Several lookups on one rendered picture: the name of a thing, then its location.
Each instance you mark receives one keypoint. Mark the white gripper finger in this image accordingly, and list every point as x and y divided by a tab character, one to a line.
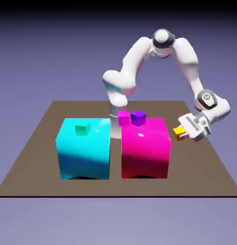
183	135

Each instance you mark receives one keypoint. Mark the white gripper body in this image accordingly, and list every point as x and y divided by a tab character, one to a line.
191	125

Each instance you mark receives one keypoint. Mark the small yellow cube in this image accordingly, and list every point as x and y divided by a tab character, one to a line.
178	132

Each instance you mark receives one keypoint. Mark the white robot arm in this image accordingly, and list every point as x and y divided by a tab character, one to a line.
133	63

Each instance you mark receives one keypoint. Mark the small purple cube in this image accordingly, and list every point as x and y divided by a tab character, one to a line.
138	118

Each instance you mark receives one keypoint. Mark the small magenta cube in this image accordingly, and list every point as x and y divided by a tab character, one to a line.
123	118

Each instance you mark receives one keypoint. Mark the small green cube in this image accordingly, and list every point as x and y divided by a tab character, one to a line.
82	129

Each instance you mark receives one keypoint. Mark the large magenta box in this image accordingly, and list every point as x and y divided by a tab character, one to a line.
145	151

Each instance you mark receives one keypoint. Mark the large cyan box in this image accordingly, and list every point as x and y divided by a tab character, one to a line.
84	149

